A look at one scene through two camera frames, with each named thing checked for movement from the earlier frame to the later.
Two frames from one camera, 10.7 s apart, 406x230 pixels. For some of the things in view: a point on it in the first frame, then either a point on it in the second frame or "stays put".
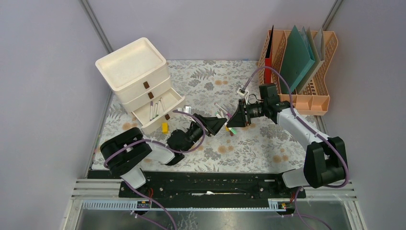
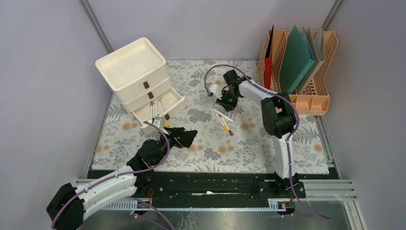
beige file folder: [318, 43] stays put
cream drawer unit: [139, 75] stays put
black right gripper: [240, 118] to [228, 107]
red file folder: [268, 73] stays put
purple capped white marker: [151, 110] stays put
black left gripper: [212, 124] to [185, 137]
